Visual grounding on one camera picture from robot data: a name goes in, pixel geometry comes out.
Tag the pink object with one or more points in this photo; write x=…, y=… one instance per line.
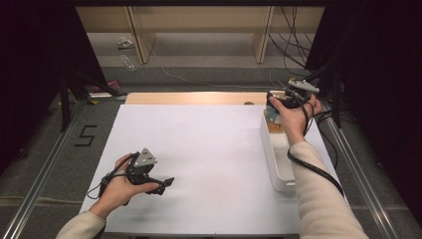
x=111, y=85

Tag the clear plastic bottle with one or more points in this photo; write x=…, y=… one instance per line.
x=128, y=63

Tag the person's left hand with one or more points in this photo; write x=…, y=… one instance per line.
x=119, y=192

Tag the white plastic bin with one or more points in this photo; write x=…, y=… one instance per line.
x=270, y=156

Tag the black metal stand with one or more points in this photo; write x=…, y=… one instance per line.
x=336, y=106
x=64, y=103

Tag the light wooden table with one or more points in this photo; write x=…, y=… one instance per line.
x=199, y=98

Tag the white table mat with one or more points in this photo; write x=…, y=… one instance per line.
x=199, y=149

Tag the person's right hand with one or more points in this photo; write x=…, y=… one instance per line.
x=293, y=121

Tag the dark curtain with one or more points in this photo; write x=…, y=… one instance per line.
x=381, y=83
x=33, y=66

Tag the aluminium floor rail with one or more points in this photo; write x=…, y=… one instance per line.
x=43, y=179
x=365, y=186

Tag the light wooden shelf frame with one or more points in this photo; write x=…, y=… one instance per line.
x=199, y=20

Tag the flat white board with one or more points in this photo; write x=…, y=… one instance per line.
x=100, y=95

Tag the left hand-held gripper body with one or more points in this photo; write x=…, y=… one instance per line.
x=142, y=166

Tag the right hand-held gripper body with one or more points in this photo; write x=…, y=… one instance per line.
x=297, y=93

